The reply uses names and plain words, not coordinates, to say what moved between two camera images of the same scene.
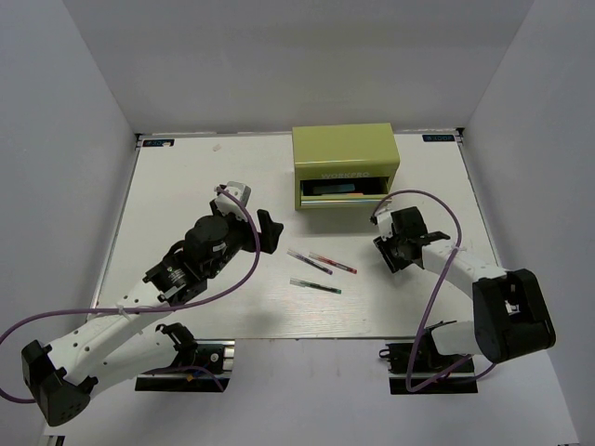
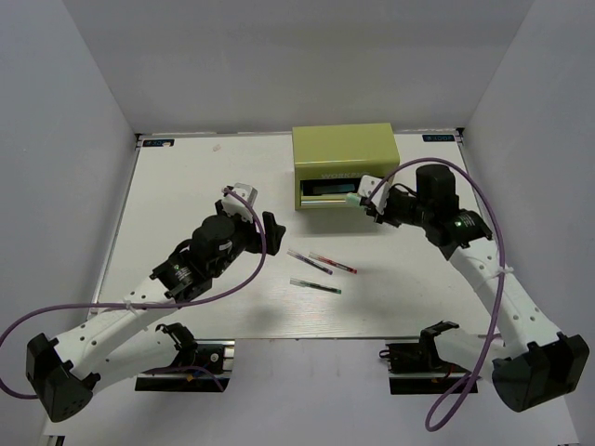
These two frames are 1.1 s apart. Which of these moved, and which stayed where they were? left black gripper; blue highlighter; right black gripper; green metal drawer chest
Moved: right black gripper
Stayed: green metal drawer chest; left black gripper; blue highlighter
